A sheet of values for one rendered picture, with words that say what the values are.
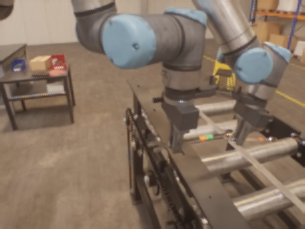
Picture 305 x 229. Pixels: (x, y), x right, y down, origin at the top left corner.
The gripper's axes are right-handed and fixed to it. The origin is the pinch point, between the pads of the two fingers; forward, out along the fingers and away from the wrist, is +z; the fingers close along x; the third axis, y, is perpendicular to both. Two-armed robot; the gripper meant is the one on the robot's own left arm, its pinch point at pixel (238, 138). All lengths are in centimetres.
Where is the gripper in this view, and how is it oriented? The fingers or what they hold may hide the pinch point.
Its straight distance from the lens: 82.0
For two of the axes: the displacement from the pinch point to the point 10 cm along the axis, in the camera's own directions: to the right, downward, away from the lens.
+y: 9.5, 0.9, 3.1
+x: -2.4, -4.6, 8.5
